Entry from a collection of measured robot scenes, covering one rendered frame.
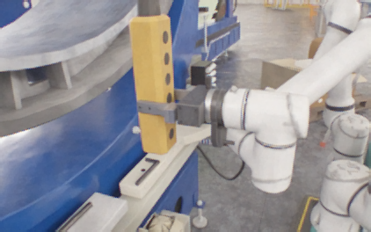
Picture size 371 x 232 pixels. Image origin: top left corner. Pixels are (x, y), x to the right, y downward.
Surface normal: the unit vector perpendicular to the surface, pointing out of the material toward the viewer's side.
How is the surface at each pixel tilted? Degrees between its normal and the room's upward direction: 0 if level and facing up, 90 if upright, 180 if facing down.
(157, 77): 90
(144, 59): 90
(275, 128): 90
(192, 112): 90
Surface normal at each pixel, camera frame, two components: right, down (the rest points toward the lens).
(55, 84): -0.39, 0.44
